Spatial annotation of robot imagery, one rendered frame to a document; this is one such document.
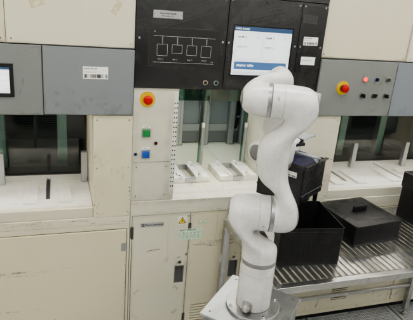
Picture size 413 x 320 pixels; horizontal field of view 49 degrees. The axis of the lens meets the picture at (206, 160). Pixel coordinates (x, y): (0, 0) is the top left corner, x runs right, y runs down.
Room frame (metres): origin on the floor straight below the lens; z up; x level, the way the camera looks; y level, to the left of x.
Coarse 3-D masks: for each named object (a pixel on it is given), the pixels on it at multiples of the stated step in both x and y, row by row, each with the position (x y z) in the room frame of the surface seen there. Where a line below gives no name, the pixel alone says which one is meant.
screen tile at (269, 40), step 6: (270, 36) 2.11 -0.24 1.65; (276, 36) 2.12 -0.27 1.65; (282, 36) 2.13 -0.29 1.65; (288, 36) 2.14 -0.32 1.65; (264, 42) 2.11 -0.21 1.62; (270, 42) 2.11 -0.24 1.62; (276, 42) 2.12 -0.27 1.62; (282, 42) 2.13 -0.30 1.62; (288, 42) 2.14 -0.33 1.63; (282, 48) 2.14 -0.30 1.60; (264, 54) 2.11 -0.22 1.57; (270, 54) 2.12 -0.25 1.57; (276, 54) 2.13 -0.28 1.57; (282, 54) 2.14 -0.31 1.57; (282, 60) 2.14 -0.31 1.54
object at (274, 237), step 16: (304, 208) 1.95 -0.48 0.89; (320, 208) 1.94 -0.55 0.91; (304, 224) 1.96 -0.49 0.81; (320, 224) 1.91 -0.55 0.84; (336, 224) 1.77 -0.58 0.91; (272, 240) 1.73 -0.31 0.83; (288, 240) 1.65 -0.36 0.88; (304, 240) 1.67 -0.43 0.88; (320, 240) 1.68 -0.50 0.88; (336, 240) 1.69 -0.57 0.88; (288, 256) 1.66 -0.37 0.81; (304, 256) 1.67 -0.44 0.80; (320, 256) 1.68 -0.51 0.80; (336, 256) 1.70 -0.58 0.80
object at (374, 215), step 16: (336, 208) 2.06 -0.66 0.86; (352, 208) 2.07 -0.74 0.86; (368, 208) 2.09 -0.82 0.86; (352, 224) 1.90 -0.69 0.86; (368, 224) 1.91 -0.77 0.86; (384, 224) 1.94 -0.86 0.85; (400, 224) 1.98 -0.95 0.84; (352, 240) 1.87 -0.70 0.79; (368, 240) 1.90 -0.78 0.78; (384, 240) 1.95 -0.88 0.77
